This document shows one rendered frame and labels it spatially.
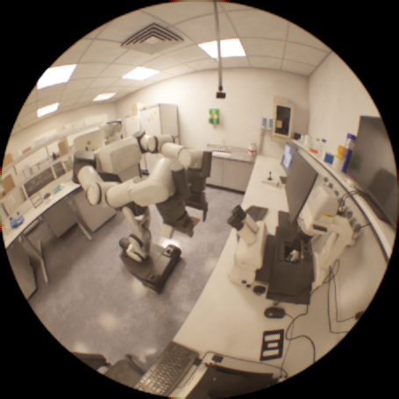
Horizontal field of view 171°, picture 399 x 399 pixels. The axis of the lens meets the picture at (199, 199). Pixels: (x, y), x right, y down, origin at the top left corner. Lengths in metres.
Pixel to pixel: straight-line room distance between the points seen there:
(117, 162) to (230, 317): 0.91
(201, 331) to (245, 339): 0.20
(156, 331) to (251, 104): 3.71
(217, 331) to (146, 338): 0.96
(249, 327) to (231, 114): 3.16
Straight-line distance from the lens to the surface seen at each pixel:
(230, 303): 0.71
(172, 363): 0.70
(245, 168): 2.55
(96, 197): 0.48
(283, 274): 0.60
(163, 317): 1.49
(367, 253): 0.97
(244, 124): 3.02
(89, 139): 2.68
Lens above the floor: 1.43
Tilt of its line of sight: 34 degrees down
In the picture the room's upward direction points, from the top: 2 degrees counter-clockwise
